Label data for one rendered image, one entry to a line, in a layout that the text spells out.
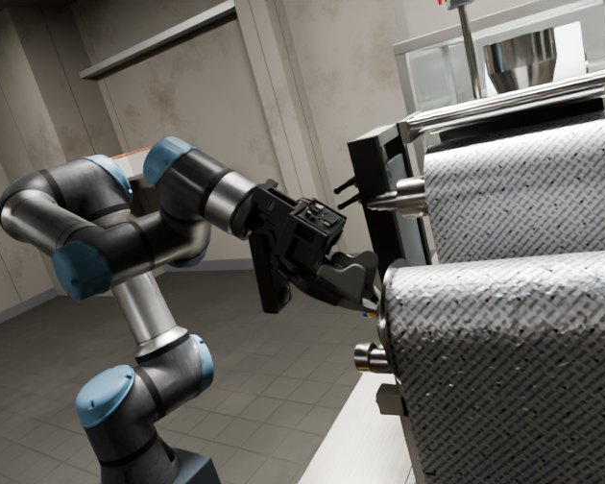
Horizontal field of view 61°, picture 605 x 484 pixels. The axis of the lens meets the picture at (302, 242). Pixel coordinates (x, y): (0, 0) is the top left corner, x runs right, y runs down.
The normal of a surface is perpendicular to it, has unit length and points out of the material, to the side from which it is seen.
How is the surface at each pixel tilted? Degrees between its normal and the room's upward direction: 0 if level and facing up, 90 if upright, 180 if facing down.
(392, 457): 0
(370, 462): 0
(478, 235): 92
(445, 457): 90
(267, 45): 90
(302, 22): 90
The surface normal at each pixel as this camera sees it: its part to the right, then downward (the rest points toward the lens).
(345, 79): -0.55, 0.36
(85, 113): 0.79, -0.06
